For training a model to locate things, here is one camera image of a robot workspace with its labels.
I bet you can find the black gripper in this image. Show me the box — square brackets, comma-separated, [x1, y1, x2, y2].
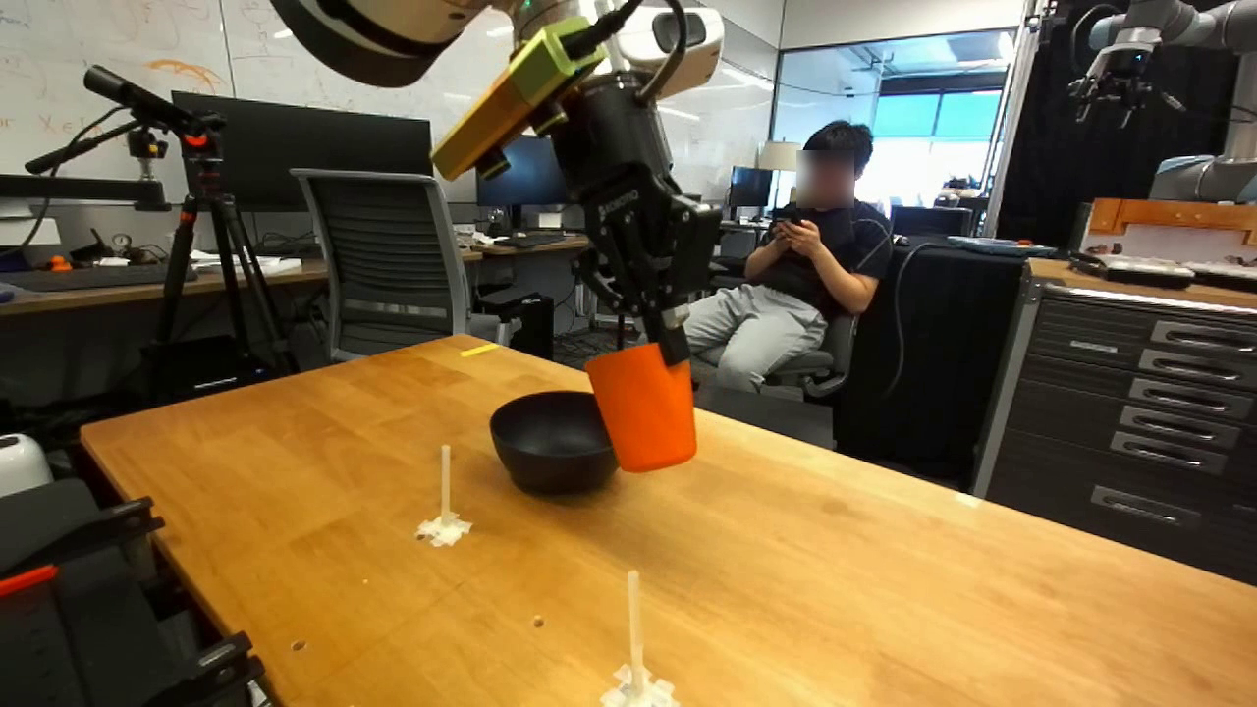
[545, 72, 726, 369]

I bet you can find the orange plastic cup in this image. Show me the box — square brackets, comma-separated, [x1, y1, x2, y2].
[580, 339, 702, 477]

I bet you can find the black bowl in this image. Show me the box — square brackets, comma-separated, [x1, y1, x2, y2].
[489, 390, 621, 498]

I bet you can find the black waste bin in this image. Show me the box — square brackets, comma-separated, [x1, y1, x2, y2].
[508, 290, 557, 363]

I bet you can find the black computer monitor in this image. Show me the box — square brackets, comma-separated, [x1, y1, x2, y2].
[726, 165, 778, 212]
[473, 128, 580, 216]

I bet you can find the seated person black shirt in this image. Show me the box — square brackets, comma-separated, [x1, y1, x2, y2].
[673, 113, 896, 396]

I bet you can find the grey mesh office chair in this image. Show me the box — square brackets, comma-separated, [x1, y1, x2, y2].
[286, 165, 528, 364]

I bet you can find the tall black cabinet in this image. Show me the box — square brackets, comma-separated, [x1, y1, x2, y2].
[832, 237, 1036, 490]

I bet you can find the white plastic peg stand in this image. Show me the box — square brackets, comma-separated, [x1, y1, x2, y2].
[596, 567, 685, 707]
[411, 440, 477, 551]

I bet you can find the wide black monitor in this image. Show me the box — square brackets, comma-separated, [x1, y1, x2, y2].
[168, 87, 435, 212]

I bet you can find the black backdrop curtain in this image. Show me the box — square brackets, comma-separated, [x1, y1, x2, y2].
[999, 13, 1243, 253]

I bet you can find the grey drawer cabinet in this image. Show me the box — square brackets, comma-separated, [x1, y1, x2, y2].
[976, 255, 1257, 581]

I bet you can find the grey flat device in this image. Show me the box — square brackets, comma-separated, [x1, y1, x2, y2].
[1082, 246, 1257, 290]

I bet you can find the orange white box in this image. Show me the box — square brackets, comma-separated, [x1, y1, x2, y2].
[1071, 191, 1257, 267]

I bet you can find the wooden office desk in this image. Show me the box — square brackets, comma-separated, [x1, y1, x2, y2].
[0, 232, 603, 325]

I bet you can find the white plastic container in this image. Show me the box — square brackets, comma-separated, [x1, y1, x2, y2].
[0, 428, 54, 503]

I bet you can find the yellow wrist camera mount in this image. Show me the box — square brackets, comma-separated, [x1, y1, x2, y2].
[427, 13, 614, 186]

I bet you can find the black camera tripod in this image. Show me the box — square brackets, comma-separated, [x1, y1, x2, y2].
[21, 60, 299, 390]

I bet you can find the black case red handle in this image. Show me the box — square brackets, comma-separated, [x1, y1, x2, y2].
[0, 477, 273, 707]

